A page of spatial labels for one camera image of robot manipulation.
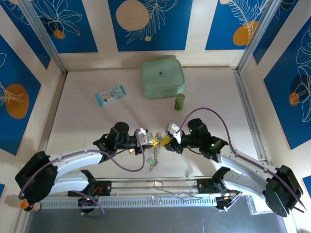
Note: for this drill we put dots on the metal keyring with small rings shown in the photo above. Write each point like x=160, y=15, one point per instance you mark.
x=156, y=155

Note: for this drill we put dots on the green key tag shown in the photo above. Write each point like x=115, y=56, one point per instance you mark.
x=150, y=161

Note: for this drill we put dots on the red key tag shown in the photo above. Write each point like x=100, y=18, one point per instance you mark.
x=131, y=150

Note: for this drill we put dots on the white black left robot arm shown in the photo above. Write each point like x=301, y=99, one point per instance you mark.
x=73, y=157

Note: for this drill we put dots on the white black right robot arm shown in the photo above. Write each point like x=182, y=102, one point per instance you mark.
x=284, y=191

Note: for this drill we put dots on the green cylindrical bottle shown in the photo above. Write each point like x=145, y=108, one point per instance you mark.
x=179, y=103

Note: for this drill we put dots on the blue snack packet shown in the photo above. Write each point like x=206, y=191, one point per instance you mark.
x=110, y=95

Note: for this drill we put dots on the mint green zip case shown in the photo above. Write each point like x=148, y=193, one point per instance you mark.
x=161, y=77

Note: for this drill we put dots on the black controller board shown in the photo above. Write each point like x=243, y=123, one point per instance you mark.
x=85, y=202
x=222, y=202

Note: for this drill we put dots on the clear plastic bag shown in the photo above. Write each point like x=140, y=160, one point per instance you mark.
x=255, y=206

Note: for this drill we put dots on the orange capped small bottle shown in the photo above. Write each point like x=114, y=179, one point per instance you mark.
x=34, y=206

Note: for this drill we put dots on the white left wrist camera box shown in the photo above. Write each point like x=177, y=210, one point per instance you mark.
x=143, y=137

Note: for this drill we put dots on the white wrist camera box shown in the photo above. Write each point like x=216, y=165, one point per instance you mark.
x=173, y=128
x=143, y=137

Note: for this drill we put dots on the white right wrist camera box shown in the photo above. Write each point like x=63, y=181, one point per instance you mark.
x=173, y=128

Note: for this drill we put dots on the aluminium frame beam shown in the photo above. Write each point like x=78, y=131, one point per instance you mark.
x=133, y=188

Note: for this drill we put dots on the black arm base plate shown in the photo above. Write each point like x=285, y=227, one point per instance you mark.
x=108, y=189
x=205, y=187

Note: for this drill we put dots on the aluminium side rail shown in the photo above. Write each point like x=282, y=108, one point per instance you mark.
x=57, y=97
x=246, y=97

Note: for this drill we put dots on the blue floral wall panel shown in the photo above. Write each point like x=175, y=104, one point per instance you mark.
x=308, y=187
x=286, y=24
x=298, y=126
x=2, y=190
x=73, y=29
x=12, y=131
x=218, y=24
x=170, y=24
x=26, y=31

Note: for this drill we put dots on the aluminium frame post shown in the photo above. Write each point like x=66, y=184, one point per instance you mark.
x=43, y=36
x=257, y=36

